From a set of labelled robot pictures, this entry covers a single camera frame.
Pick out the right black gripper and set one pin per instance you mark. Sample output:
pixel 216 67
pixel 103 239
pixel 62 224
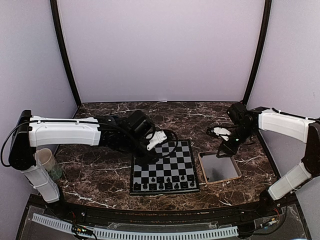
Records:
pixel 222 147

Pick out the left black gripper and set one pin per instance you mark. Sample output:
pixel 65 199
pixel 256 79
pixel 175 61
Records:
pixel 143 161

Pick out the wooden tray with dark base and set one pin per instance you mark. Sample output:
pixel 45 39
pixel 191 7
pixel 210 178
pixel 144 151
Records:
pixel 218 170

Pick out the dark blue cup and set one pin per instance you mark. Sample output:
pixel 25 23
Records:
pixel 115 117

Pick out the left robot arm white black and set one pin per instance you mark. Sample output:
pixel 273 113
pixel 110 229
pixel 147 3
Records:
pixel 34 131

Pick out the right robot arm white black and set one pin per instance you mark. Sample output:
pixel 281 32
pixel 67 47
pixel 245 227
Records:
pixel 248 122

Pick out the black grey chess board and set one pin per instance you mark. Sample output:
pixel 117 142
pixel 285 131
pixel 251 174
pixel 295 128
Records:
pixel 179 162

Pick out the small green circuit board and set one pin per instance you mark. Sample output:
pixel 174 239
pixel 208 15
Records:
pixel 81 230

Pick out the beige paper cup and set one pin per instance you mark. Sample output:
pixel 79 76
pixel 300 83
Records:
pixel 47 159

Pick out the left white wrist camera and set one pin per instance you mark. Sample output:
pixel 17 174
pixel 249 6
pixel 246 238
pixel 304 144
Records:
pixel 157 138

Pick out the black front rail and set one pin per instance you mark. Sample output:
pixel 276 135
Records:
pixel 91 214

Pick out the white slotted cable duct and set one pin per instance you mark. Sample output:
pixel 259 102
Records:
pixel 99 233

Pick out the left black frame post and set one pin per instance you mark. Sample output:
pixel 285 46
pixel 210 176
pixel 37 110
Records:
pixel 63 52

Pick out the black frame post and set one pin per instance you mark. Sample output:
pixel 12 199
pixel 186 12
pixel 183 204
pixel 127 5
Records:
pixel 63 52
pixel 259 51

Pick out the right black frame post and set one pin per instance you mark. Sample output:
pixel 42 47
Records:
pixel 259 51

